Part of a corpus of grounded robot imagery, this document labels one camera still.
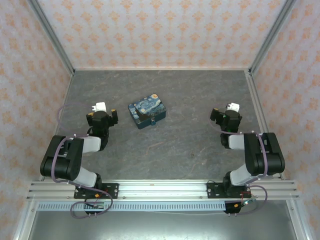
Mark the wide aluminium mounting rail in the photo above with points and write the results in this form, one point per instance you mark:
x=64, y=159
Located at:
x=162, y=190

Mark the aluminium table side rail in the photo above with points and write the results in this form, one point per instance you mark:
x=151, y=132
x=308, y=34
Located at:
x=255, y=100

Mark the grey sheet metal panel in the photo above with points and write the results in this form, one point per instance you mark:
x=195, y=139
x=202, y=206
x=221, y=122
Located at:
x=160, y=227

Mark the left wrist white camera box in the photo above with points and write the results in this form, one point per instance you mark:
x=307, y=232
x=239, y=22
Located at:
x=101, y=106

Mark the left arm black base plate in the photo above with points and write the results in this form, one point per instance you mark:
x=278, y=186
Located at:
x=112, y=190

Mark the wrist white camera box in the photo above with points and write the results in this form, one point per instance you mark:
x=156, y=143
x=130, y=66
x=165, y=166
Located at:
x=235, y=107
x=101, y=106

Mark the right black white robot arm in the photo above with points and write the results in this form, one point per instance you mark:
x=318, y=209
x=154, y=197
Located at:
x=262, y=155

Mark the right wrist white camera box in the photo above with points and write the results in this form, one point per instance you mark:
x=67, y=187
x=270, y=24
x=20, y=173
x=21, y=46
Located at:
x=235, y=107

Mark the starry night painted tin box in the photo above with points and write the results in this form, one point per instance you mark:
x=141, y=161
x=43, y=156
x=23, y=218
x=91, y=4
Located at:
x=147, y=107

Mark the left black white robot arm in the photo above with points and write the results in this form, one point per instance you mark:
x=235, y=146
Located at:
x=62, y=160

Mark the small blue padlock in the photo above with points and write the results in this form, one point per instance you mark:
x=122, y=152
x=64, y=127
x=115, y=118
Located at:
x=153, y=122

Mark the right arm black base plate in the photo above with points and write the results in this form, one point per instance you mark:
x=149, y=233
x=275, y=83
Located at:
x=212, y=190

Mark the aluminium frame post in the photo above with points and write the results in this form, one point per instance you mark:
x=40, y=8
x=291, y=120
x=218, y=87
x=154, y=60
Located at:
x=298, y=225
x=23, y=225
x=53, y=37
x=270, y=37

